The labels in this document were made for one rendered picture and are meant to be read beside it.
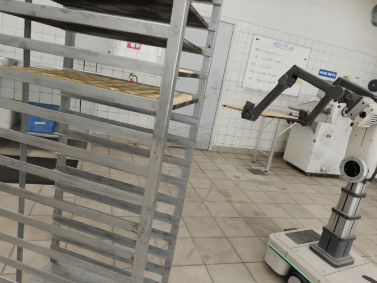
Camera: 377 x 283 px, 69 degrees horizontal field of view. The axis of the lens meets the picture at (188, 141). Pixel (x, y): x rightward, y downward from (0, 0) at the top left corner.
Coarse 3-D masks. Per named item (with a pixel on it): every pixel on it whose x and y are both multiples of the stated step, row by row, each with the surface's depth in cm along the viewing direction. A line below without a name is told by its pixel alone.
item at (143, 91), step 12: (36, 72) 85; (48, 72) 94; (60, 72) 100; (72, 72) 108; (96, 84) 84; (108, 84) 90; (120, 84) 97; (132, 84) 108; (144, 96) 77; (156, 96) 86; (180, 96) 97
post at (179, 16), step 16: (176, 0) 61; (176, 16) 62; (176, 32) 62; (176, 48) 63; (176, 64) 64; (176, 80) 67; (160, 96) 66; (160, 112) 67; (160, 128) 68; (160, 144) 69; (160, 160) 70; (144, 192) 73; (144, 208) 74; (144, 224) 75; (144, 240) 76; (144, 256) 77
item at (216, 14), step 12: (216, 12) 102; (216, 36) 106; (204, 60) 106; (204, 84) 108; (204, 96) 111; (192, 132) 113; (192, 156) 117; (180, 192) 120; (180, 216) 123; (168, 264) 129; (168, 276) 131
